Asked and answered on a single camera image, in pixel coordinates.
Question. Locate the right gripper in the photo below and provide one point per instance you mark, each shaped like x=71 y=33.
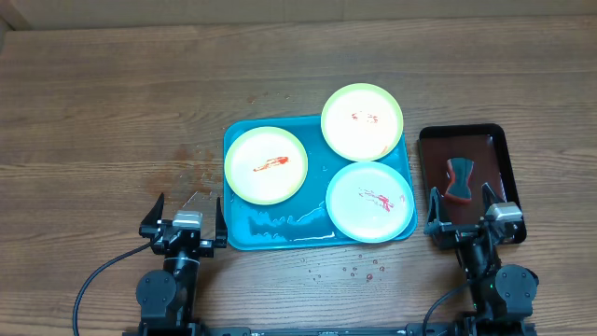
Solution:
x=440 y=229

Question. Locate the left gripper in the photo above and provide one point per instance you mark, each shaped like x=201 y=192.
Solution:
x=207 y=246

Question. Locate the orange green scrub sponge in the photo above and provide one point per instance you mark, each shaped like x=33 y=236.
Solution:
x=459 y=172

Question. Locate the light blue plate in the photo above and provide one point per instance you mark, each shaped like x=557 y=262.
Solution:
x=370 y=202

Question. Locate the green plate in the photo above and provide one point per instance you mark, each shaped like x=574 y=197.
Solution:
x=266 y=165
x=362 y=122

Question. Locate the green plate top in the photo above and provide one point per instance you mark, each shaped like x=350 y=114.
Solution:
x=362 y=122

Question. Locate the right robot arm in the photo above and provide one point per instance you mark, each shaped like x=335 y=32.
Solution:
x=502 y=295

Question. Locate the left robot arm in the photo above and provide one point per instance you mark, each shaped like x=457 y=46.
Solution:
x=167 y=296

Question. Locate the black tray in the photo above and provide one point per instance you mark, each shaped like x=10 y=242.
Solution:
x=486 y=146

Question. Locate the teal plastic tray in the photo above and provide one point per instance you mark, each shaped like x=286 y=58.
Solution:
x=301 y=220

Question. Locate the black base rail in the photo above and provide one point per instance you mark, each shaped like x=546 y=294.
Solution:
x=411 y=329

